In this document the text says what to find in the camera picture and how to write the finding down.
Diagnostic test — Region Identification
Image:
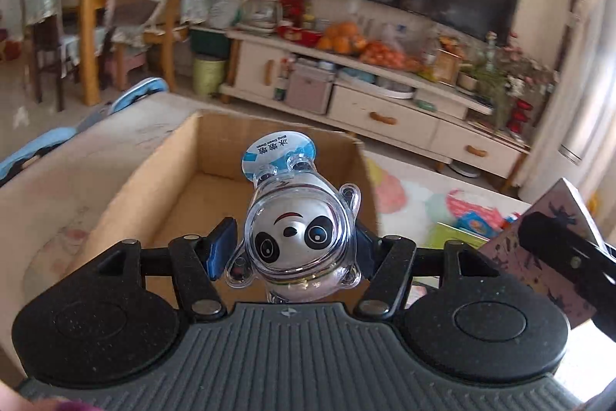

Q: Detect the panda mascot figurine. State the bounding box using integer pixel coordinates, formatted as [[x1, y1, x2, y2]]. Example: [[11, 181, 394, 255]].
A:
[[224, 131, 362, 304]]

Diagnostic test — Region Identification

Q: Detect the pink starry box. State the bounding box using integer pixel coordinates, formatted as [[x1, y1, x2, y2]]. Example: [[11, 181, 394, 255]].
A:
[[479, 178, 615, 327]]

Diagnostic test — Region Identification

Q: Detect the green white cardboard carton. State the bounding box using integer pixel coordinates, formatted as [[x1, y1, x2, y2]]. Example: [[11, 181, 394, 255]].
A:
[[66, 111, 379, 275]]

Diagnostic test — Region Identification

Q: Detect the white tv cabinet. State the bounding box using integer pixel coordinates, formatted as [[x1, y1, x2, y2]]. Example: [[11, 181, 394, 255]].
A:
[[220, 29, 529, 186]]

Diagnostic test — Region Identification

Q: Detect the red candle holder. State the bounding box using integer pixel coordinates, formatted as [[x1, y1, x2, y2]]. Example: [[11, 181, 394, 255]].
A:
[[506, 98, 534, 134]]

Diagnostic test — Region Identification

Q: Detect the green waste bin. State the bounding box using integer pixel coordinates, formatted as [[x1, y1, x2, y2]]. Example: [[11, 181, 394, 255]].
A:
[[193, 54, 226, 96]]

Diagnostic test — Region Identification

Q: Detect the pink storage case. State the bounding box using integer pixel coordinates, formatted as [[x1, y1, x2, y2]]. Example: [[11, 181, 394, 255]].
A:
[[285, 62, 335, 115]]

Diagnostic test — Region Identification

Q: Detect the bag of small tangerines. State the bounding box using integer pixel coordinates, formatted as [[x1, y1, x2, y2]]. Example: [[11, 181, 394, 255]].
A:
[[359, 24, 423, 73]]

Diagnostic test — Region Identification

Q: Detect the potted flower plant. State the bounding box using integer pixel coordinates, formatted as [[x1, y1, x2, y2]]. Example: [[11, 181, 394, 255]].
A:
[[459, 31, 559, 138]]

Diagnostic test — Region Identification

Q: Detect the white standing air conditioner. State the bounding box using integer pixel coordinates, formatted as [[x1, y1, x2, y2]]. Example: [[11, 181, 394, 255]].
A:
[[517, 0, 616, 205]]

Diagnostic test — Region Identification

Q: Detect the bag of large oranges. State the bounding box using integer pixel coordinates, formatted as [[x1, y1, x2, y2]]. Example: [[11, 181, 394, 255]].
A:
[[315, 21, 368, 55]]

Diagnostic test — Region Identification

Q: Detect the glass kettle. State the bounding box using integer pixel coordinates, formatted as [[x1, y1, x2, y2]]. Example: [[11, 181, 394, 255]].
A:
[[240, 0, 283, 34]]

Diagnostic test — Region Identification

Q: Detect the wooden picture frame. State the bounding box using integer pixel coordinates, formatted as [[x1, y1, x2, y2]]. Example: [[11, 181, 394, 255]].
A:
[[431, 49, 462, 87]]

